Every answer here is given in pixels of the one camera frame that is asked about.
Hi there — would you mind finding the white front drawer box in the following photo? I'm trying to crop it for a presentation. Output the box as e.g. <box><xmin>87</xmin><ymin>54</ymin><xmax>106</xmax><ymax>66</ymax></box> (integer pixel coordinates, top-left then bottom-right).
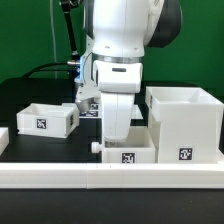
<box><xmin>91</xmin><ymin>126</ymin><xmax>156</xmax><ymax>164</ymax></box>

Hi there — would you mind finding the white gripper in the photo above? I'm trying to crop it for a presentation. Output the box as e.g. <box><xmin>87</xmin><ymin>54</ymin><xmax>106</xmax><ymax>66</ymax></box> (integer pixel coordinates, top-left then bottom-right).
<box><xmin>101</xmin><ymin>92</ymin><xmax>135</xmax><ymax>142</ymax></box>

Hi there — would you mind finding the white hanging cable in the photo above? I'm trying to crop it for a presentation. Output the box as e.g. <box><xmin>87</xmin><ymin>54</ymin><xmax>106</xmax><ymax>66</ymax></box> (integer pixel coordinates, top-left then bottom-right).
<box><xmin>49</xmin><ymin>0</ymin><xmax>58</xmax><ymax>80</ymax></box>

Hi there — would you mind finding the white drawer box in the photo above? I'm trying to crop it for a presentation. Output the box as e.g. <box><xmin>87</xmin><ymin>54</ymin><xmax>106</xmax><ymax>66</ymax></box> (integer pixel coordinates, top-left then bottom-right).
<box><xmin>16</xmin><ymin>103</ymin><xmax>79</xmax><ymax>138</ymax></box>
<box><xmin>91</xmin><ymin>126</ymin><xmax>156</xmax><ymax>164</ymax></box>

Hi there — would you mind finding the black cable at base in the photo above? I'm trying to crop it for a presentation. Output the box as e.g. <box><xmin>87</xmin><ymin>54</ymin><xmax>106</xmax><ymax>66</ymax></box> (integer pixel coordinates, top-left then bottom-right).
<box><xmin>22</xmin><ymin>60</ymin><xmax>82</xmax><ymax>80</ymax></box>

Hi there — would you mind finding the white marker sheet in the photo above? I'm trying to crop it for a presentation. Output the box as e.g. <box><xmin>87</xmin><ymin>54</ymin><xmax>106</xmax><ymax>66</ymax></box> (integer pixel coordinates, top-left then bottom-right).
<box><xmin>61</xmin><ymin>103</ymin><xmax>143</xmax><ymax>120</ymax></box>

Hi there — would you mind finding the white U-shaped border fence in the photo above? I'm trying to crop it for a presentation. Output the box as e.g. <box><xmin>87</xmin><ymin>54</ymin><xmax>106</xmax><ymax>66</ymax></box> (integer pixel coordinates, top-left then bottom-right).
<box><xmin>0</xmin><ymin>127</ymin><xmax>224</xmax><ymax>190</ymax></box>

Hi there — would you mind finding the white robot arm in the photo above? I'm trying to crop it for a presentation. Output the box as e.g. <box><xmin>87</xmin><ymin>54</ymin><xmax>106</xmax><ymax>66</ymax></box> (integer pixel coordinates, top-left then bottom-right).
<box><xmin>60</xmin><ymin>0</ymin><xmax>182</xmax><ymax>142</ymax></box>

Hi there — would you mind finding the white drawer cabinet frame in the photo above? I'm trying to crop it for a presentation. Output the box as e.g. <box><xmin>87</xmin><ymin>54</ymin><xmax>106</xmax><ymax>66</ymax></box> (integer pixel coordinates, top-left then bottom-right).
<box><xmin>145</xmin><ymin>87</ymin><xmax>224</xmax><ymax>164</ymax></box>

